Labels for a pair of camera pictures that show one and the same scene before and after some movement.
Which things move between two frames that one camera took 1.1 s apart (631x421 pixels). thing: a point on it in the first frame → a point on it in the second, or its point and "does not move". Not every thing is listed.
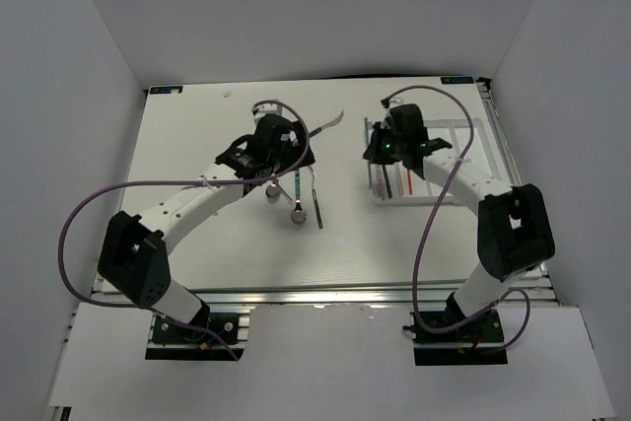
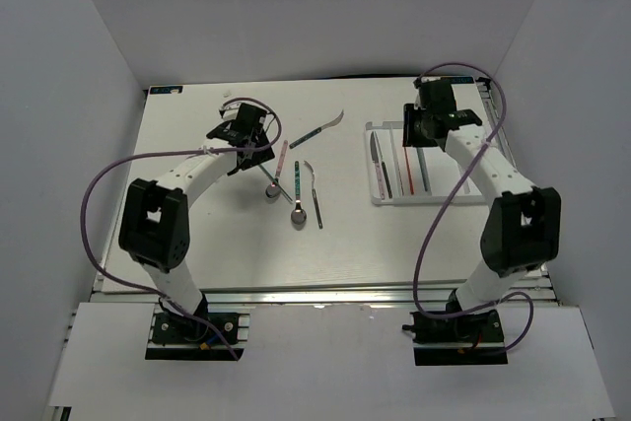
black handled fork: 320,223 does not move
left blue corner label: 159,90 does not move
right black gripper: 374,154 → 409,113
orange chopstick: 410,177 does not move
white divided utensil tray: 401,183 does not move
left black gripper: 304,160 → 259,158
